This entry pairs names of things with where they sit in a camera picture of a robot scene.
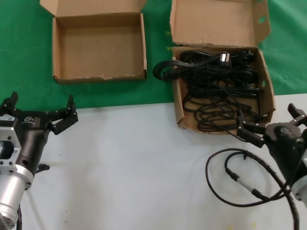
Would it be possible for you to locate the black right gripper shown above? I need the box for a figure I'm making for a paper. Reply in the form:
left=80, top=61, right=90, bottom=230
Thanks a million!
left=236, top=103, right=307, bottom=185

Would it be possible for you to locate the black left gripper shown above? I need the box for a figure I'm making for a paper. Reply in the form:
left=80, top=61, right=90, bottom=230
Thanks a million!
left=0, top=92, right=79, bottom=173

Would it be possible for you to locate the black power cord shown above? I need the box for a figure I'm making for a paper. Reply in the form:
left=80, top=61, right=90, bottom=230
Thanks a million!
left=179, top=49, right=256, bottom=67
left=189, top=80, right=262, bottom=98
left=182, top=66, right=256, bottom=81
left=153, top=53, right=232, bottom=81

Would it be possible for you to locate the wide shallow cardboard box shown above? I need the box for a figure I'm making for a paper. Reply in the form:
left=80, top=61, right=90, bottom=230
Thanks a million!
left=39, top=0, right=148, bottom=84

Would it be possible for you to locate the black angled connector plug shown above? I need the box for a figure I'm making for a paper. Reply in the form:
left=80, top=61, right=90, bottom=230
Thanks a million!
left=35, top=163, right=50, bottom=173

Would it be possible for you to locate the green table cloth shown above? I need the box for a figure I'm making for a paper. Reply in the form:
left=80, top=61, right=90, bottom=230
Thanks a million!
left=0, top=0, right=307, bottom=113

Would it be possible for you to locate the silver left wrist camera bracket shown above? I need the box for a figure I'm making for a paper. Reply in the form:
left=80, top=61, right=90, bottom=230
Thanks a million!
left=0, top=115, right=23, bottom=172

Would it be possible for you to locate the black cable with silver connector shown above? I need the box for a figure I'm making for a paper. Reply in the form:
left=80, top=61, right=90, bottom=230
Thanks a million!
left=205, top=148, right=297, bottom=207

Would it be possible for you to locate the loose thin black cable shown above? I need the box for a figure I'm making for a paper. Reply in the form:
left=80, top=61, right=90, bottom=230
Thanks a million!
left=183, top=92, right=268, bottom=140

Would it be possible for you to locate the black spiral-wrapped arm cable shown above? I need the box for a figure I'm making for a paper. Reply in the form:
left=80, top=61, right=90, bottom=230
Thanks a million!
left=243, top=150, right=303, bottom=230

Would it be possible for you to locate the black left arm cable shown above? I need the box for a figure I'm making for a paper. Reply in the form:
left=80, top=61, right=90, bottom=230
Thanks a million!
left=16, top=207, right=24, bottom=230

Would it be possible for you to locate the deep cardboard cable box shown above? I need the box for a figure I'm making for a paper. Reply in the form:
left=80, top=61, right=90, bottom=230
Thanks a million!
left=169, top=0, right=276, bottom=134

